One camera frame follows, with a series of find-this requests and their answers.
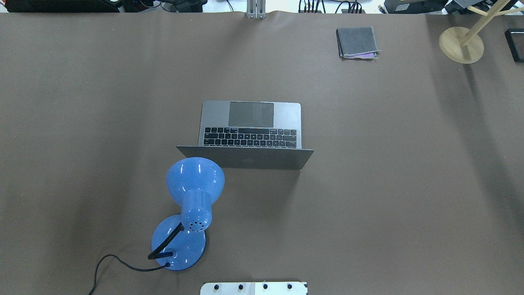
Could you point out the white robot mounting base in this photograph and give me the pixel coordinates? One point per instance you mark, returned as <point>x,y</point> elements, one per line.
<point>255,288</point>

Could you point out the black box at table edge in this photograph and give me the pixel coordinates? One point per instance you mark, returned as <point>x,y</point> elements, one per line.
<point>515,40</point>

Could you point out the wooden stand with round base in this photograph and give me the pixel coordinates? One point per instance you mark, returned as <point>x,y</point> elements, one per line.
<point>464,45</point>

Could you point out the grey laptop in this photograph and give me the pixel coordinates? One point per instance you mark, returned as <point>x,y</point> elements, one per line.
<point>258,135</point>

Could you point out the folded grey cloth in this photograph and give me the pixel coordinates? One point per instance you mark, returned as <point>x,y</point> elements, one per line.
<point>357,43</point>

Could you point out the aluminium camera mount post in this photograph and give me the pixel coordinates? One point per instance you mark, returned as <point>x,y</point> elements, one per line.
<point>256,9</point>

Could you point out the blue desk lamp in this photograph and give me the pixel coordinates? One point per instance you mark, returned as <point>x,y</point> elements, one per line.
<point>179,241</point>

